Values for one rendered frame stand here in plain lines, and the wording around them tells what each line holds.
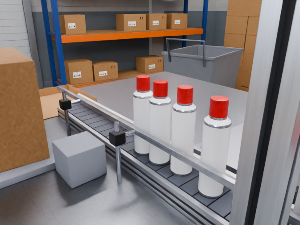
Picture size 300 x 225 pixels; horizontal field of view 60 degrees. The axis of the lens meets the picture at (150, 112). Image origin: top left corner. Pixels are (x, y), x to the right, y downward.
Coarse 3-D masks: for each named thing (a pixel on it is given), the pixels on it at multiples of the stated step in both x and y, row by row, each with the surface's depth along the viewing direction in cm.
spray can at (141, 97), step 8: (144, 80) 61; (144, 88) 62; (136, 96) 62; (144, 96) 62; (136, 104) 63; (144, 104) 62; (136, 112) 64; (144, 112) 63; (136, 120) 65; (144, 120) 64; (144, 128) 65; (136, 136) 66; (136, 144) 67; (144, 144) 66; (136, 152) 68; (144, 152) 67
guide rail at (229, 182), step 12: (72, 96) 89; (96, 108) 77; (120, 120) 68; (144, 132) 62; (156, 144) 58; (168, 144) 56; (180, 156) 52; (204, 168) 48; (216, 180) 46; (228, 180) 44
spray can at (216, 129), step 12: (216, 96) 48; (216, 108) 46; (204, 120) 48; (216, 120) 47; (228, 120) 47; (204, 132) 49; (216, 132) 47; (228, 132) 47; (204, 144) 49; (216, 144) 48; (228, 144) 49; (204, 156) 50; (216, 156) 49; (216, 168) 50; (204, 180) 51; (204, 192) 52; (216, 192) 52
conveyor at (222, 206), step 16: (80, 112) 96; (96, 112) 96; (96, 128) 83; (112, 128) 83; (128, 144) 73; (144, 160) 65; (176, 176) 59; (192, 176) 59; (192, 192) 54; (224, 192) 54; (224, 208) 50; (288, 224) 46
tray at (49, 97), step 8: (48, 88) 129; (56, 88) 132; (72, 88) 132; (40, 96) 128; (48, 96) 128; (56, 96) 128; (88, 96) 119; (48, 104) 117; (56, 104) 117; (48, 112) 108; (56, 112) 108
